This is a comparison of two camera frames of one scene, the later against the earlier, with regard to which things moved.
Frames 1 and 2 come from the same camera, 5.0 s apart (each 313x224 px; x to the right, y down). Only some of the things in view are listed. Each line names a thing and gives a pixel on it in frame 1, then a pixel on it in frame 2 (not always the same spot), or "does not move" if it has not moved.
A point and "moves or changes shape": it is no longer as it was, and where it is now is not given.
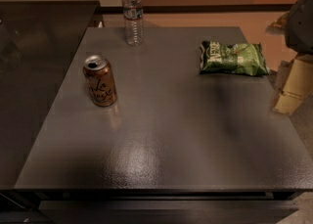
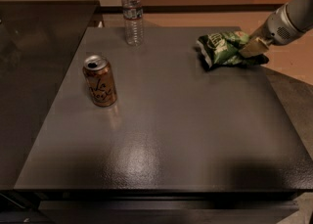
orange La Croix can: x=100 y=79 does not move
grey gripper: x=300 y=27 → x=277 y=29
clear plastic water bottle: x=133 y=15 does not move
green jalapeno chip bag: x=233 y=59 moves or changes shape
